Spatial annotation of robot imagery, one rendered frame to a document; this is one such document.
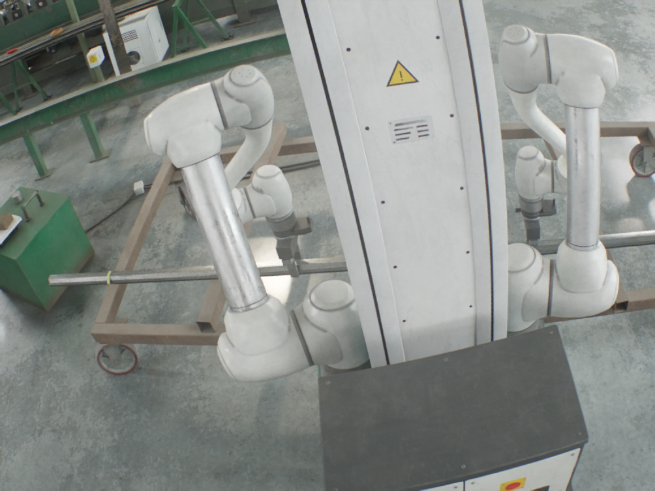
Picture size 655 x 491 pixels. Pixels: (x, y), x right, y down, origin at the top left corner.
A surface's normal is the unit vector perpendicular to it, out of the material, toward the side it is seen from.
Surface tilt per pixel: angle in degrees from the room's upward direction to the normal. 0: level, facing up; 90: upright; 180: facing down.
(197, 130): 72
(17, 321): 0
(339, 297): 5
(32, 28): 90
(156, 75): 90
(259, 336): 62
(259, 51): 90
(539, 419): 0
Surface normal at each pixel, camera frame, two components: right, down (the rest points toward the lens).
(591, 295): -0.28, 0.22
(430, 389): -0.21, -0.73
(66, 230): 0.87, 0.16
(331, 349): 0.22, 0.58
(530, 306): -0.22, 0.64
